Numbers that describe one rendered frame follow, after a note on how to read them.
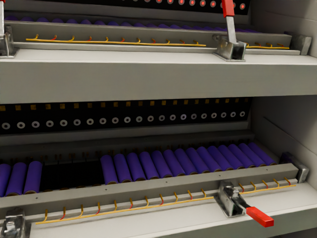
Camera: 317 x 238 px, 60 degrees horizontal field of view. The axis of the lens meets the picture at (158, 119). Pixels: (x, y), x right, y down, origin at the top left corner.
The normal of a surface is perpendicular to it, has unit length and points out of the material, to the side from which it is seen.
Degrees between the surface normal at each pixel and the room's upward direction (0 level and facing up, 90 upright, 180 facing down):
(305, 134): 90
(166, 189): 112
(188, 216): 22
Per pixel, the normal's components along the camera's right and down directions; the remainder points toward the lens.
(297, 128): -0.95, 0.05
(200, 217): 0.09, -0.89
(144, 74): 0.28, 0.45
